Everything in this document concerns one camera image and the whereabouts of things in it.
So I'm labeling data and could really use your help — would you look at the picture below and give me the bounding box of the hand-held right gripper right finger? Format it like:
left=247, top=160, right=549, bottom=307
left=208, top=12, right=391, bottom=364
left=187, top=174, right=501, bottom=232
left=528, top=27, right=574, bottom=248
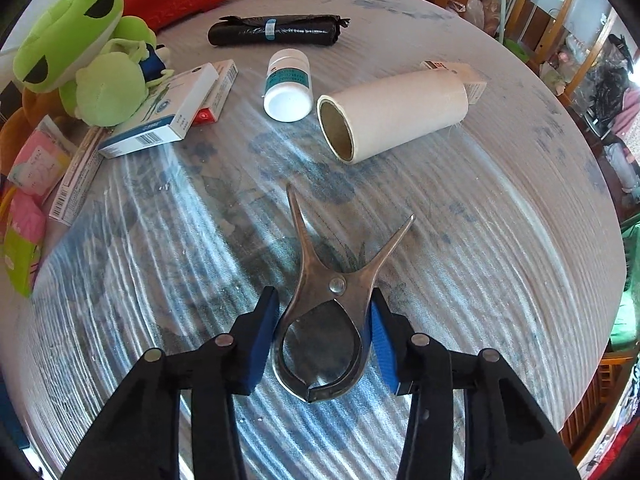
left=370, top=290, right=583, bottom=480

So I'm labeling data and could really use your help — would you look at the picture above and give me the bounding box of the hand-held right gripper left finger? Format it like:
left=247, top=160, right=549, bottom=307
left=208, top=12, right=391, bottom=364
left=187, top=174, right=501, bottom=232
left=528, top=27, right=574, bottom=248
left=62, top=286, right=280, bottom=480

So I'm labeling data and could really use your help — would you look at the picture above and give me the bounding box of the metal spring clamp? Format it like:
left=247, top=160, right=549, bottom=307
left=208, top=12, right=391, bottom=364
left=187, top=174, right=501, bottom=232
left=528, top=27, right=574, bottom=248
left=272, top=182, right=417, bottom=404

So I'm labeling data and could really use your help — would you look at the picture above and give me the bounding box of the long white barcode box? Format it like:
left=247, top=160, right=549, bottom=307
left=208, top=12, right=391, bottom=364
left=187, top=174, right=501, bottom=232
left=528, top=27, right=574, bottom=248
left=48, top=127, right=106, bottom=225

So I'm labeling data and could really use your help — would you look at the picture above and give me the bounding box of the red and white box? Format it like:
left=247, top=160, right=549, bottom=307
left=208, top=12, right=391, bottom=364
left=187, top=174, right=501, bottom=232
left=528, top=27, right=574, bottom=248
left=194, top=59, right=239, bottom=125

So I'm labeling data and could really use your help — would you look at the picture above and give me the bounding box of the blue floral bedsheet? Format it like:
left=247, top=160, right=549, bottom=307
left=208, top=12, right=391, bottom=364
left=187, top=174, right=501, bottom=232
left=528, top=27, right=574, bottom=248
left=0, top=0, right=629, bottom=480

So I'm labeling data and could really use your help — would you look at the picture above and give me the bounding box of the white paper roll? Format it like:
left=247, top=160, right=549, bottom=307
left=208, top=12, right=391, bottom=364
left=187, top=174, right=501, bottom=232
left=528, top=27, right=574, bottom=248
left=316, top=71, right=470, bottom=165

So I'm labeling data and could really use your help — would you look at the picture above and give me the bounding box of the green cloth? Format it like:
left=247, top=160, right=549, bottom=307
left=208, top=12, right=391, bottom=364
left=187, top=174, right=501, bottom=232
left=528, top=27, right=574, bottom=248
left=609, top=210, right=640, bottom=352

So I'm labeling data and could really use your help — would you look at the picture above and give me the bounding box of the blue and white medicine box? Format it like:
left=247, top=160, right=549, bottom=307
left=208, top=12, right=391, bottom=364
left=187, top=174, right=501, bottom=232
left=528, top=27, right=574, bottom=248
left=97, top=64, right=221, bottom=160

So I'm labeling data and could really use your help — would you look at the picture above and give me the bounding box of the pink and green packet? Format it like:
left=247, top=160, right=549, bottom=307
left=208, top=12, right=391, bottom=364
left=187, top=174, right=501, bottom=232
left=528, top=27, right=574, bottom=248
left=2, top=189, right=49, bottom=299

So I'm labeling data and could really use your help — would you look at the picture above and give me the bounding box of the white pill bottle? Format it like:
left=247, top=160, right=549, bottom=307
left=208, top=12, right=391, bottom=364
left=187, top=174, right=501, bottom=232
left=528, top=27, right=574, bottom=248
left=263, top=49, right=314, bottom=122

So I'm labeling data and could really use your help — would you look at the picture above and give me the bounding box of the small white carton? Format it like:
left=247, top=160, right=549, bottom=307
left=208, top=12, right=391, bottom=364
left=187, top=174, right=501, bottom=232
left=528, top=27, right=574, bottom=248
left=420, top=60, right=489, bottom=104

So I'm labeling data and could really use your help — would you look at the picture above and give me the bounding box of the pink tissue pack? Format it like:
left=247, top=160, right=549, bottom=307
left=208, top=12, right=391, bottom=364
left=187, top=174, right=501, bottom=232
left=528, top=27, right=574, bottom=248
left=7, top=115, right=74, bottom=197

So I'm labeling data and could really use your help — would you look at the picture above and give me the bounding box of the black trash bag roll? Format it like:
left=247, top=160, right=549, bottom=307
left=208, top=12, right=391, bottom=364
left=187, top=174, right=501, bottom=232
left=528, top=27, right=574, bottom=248
left=207, top=14, right=350, bottom=47

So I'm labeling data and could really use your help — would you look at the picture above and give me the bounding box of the orange plush toy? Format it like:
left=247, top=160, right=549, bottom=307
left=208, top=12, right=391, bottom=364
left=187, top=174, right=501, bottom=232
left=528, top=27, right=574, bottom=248
left=0, top=91, right=37, bottom=176

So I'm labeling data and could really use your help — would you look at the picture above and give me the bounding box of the pink clothing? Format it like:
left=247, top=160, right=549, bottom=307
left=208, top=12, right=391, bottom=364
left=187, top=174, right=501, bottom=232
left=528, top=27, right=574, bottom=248
left=611, top=89, right=640, bottom=196

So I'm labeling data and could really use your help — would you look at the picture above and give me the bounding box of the black plastic bag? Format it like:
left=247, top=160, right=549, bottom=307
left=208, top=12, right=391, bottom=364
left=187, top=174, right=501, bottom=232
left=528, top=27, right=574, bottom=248
left=592, top=34, right=640, bottom=127

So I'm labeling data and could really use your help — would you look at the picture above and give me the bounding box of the green frog plush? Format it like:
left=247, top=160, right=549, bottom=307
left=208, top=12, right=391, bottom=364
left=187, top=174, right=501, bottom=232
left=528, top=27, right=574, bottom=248
left=12, top=0, right=175, bottom=129

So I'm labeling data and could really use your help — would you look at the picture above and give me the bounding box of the wooden rack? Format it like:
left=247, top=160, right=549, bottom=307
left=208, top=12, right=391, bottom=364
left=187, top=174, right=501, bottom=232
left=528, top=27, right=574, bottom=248
left=500, top=0, right=622, bottom=111

